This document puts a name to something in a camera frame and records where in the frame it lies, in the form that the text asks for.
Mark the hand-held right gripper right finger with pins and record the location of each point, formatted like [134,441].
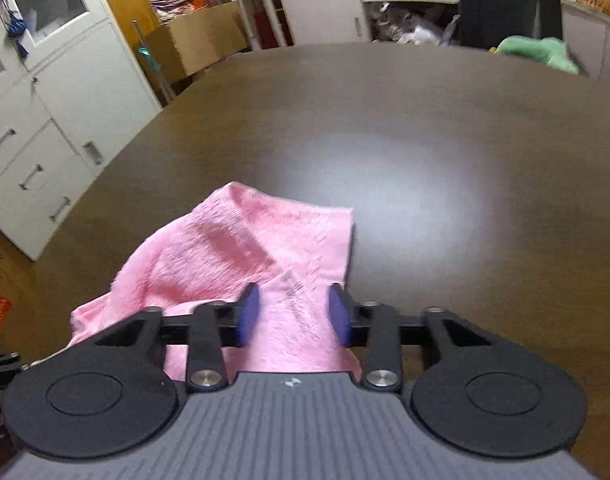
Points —
[337,322]

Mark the pink towel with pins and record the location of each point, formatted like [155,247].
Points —
[235,245]

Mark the white metal cabinet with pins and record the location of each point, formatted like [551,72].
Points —
[85,85]

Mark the blue key tassel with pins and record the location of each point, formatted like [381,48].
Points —
[16,27]

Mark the green cloth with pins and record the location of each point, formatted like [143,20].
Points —
[540,52]

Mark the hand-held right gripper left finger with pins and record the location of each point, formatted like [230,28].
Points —
[249,316]

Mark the metal pole with teal clip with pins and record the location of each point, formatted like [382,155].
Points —
[150,60]

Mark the black office chair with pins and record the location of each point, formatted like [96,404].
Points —
[505,5]

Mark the large open cardboard box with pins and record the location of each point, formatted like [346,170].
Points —
[200,40]

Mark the pile of bags under counter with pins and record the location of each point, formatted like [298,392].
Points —
[410,25]

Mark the white counter cabinet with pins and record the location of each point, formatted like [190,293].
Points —
[325,15]

